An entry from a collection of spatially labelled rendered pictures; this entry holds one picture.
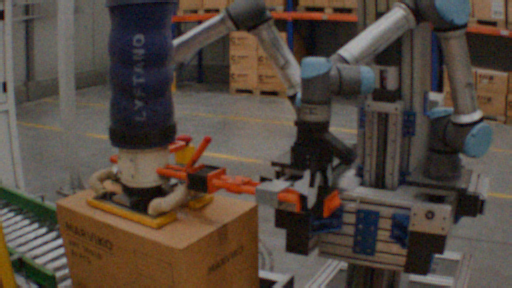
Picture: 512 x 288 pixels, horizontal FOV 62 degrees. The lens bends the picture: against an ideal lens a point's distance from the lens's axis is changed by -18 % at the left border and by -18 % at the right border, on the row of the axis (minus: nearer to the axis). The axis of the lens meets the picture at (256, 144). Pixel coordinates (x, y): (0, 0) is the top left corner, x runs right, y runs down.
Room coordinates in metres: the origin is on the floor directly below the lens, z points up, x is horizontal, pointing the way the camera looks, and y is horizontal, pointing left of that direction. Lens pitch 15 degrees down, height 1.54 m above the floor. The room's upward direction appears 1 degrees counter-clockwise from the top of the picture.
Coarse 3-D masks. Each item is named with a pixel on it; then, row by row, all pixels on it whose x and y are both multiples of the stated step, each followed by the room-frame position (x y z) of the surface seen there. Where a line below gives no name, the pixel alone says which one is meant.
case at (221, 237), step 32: (64, 224) 1.47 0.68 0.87; (96, 224) 1.36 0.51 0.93; (128, 224) 1.33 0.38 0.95; (192, 224) 1.34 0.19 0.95; (224, 224) 1.35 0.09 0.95; (256, 224) 1.51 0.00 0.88; (96, 256) 1.38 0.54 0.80; (128, 256) 1.29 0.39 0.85; (160, 256) 1.22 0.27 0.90; (192, 256) 1.21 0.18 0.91; (224, 256) 1.34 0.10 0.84; (256, 256) 1.50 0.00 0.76
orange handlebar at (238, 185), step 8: (176, 144) 1.73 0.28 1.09; (184, 144) 1.73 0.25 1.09; (112, 160) 1.55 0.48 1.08; (160, 168) 1.44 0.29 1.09; (176, 168) 1.45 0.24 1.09; (168, 176) 1.41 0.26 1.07; (176, 176) 1.39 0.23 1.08; (184, 176) 1.38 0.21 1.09; (224, 176) 1.36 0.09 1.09; (216, 184) 1.32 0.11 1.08; (224, 184) 1.31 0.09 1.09; (232, 184) 1.29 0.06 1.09; (240, 184) 1.28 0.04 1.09; (248, 184) 1.31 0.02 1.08; (256, 184) 1.30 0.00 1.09; (232, 192) 1.29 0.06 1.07; (240, 192) 1.29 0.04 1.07; (248, 192) 1.26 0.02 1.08; (280, 192) 1.23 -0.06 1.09; (288, 192) 1.25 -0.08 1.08; (296, 192) 1.24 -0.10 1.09; (280, 200) 1.22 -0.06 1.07; (288, 200) 1.20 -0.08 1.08; (296, 200) 1.19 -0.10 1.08; (336, 200) 1.16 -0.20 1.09
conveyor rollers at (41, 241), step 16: (0, 208) 2.36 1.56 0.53; (16, 208) 2.38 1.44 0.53; (16, 224) 2.12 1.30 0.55; (32, 224) 2.14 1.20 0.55; (48, 224) 2.20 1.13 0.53; (16, 240) 1.93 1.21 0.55; (32, 240) 1.99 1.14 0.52; (48, 240) 2.00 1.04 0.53; (32, 256) 1.80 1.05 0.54; (48, 256) 1.80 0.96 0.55; (64, 256) 1.81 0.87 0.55; (16, 272) 1.62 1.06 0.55; (64, 272) 1.67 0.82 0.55
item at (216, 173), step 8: (192, 168) 1.38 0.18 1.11; (200, 168) 1.41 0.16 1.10; (208, 168) 1.42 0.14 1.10; (216, 168) 1.41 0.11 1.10; (224, 168) 1.38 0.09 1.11; (192, 176) 1.34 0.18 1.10; (200, 176) 1.32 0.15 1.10; (208, 176) 1.32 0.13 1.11; (216, 176) 1.35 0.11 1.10; (192, 184) 1.34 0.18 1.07; (200, 184) 1.33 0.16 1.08; (208, 184) 1.32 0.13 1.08; (200, 192) 1.32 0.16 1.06; (208, 192) 1.32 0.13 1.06
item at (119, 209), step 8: (112, 192) 1.46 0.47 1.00; (88, 200) 1.46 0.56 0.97; (96, 200) 1.46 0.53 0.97; (104, 200) 1.45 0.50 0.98; (112, 200) 1.45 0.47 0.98; (104, 208) 1.42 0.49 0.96; (112, 208) 1.40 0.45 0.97; (120, 208) 1.39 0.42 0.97; (128, 208) 1.39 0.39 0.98; (136, 208) 1.39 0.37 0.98; (144, 208) 1.38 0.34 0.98; (128, 216) 1.35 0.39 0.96; (136, 216) 1.34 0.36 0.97; (144, 216) 1.34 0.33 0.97; (152, 216) 1.33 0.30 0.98; (160, 216) 1.34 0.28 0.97; (168, 216) 1.35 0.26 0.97; (176, 216) 1.37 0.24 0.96; (152, 224) 1.30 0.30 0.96; (160, 224) 1.31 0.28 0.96
